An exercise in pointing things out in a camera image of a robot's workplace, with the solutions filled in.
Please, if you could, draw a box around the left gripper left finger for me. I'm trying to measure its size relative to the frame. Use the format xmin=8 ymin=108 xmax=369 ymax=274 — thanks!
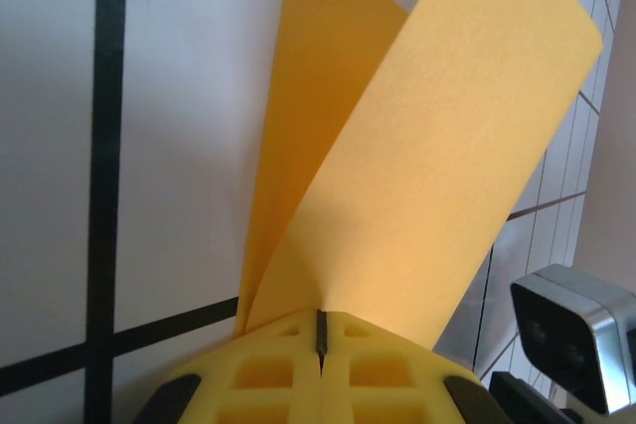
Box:
xmin=131 ymin=309 xmax=324 ymax=424

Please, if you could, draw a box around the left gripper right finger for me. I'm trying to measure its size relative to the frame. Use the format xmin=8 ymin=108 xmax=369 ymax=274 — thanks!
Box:
xmin=320 ymin=309 xmax=513 ymax=424

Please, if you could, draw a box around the orange square paper sheet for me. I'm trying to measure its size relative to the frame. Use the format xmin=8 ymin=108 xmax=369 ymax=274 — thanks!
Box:
xmin=233 ymin=0 xmax=605 ymax=351

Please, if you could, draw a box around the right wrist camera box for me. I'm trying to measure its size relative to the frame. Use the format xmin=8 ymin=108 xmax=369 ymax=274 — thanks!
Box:
xmin=510 ymin=264 xmax=636 ymax=418

